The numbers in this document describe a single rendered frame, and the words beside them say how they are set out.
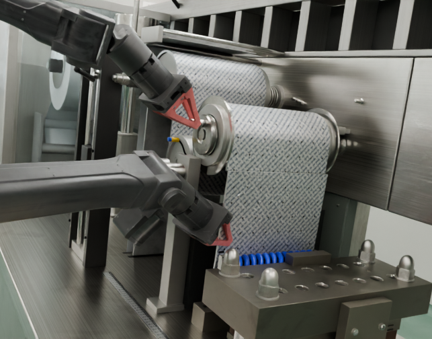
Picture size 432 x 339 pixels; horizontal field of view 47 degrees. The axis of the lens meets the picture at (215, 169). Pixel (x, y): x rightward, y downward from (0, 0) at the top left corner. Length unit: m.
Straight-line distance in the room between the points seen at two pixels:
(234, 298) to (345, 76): 0.57
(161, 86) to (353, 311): 0.48
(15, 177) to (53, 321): 0.45
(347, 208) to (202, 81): 0.42
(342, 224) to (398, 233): 2.90
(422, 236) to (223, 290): 3.15
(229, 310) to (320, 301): 0.14
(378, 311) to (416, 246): 3.04
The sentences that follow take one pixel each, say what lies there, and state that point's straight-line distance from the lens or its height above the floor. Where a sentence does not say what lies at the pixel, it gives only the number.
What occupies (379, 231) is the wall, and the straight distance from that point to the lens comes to 4.13.
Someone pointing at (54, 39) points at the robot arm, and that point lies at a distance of 0.82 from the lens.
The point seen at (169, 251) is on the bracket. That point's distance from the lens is 0.97.
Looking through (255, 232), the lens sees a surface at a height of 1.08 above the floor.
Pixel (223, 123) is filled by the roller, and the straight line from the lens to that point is 0.88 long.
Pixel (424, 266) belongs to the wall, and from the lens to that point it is 3.91.
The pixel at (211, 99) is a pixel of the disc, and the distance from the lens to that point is 0.93.
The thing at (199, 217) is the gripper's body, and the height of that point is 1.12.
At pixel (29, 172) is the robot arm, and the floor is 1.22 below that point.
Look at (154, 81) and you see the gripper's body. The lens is 0.83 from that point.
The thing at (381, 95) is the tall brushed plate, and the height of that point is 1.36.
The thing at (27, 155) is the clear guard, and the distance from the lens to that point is 1.82.
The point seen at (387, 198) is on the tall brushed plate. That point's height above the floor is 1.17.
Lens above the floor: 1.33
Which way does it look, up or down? 9 degrees down
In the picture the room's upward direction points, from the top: 7 degrees clockwise
